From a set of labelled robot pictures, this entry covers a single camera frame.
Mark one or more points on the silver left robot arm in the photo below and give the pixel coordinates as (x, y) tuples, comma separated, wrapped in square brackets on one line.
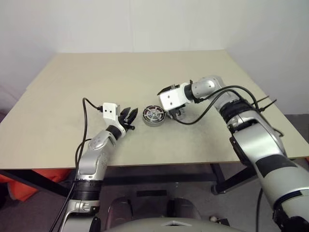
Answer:
[(91, 162)]

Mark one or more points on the black ring wheel part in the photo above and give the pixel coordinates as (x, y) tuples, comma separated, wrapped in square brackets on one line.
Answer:
[(153, 113)]

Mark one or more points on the orange fabric bag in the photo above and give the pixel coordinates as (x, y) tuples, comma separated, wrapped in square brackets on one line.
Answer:
[(19, 191)]

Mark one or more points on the small black box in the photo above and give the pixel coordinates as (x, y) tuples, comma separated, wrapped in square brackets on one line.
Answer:
[(223, 221)]

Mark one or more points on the motor stator with copper windings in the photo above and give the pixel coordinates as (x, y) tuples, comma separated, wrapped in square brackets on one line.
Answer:
[(154, 124)]

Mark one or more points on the grey robot torso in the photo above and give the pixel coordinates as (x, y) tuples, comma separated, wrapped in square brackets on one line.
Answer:
[(169, 226)]

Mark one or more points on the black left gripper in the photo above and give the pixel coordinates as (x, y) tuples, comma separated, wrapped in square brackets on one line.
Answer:
[(126, 122)]

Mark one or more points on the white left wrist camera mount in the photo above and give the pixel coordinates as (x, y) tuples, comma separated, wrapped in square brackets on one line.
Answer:
[(109, 111)]

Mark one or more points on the small white ball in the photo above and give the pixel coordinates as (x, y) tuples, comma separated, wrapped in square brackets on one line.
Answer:
[(213, 219)]

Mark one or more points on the black metal table frame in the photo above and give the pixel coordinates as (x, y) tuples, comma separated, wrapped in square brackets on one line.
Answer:
[(157, 175)]

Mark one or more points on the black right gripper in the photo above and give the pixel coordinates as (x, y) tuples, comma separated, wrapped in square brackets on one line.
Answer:
[(175, 113)]

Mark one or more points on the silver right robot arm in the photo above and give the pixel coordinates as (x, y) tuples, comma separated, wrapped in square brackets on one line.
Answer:
[(256, 142)]

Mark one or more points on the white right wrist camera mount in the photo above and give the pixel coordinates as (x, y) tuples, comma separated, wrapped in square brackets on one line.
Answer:
[(169, 100)]

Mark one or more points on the dark rounded glossy shape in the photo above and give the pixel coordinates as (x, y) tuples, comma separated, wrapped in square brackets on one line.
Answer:
[(120, 207), (183, 207)]

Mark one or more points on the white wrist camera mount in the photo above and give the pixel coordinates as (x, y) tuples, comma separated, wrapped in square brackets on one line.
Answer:
[(169, 100), (109, 111)]

